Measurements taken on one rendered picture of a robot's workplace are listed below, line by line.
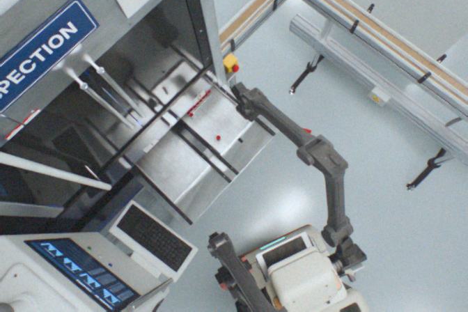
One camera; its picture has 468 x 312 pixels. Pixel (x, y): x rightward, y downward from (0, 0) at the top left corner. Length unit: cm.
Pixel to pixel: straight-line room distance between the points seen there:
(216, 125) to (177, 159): 28
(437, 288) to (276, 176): 134
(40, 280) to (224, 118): 112
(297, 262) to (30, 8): 111
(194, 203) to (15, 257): 84
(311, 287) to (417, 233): 172
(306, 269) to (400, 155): 180
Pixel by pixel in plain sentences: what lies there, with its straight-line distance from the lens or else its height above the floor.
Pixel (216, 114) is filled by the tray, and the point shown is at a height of 88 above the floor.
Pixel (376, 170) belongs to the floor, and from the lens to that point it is 287.
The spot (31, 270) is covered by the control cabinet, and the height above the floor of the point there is 156.
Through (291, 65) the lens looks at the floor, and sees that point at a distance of 299.
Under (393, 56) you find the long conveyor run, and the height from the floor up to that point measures 93.
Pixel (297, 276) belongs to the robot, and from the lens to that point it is 132.
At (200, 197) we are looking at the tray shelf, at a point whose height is 88.
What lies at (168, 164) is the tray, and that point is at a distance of 186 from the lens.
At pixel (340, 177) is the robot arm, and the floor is 151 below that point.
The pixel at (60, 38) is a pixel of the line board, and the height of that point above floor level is 196.
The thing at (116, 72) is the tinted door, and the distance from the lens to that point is 117.
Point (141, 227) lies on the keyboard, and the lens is 192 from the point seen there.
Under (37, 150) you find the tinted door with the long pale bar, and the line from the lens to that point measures 122.
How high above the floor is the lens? 267
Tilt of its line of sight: 75 degrees down
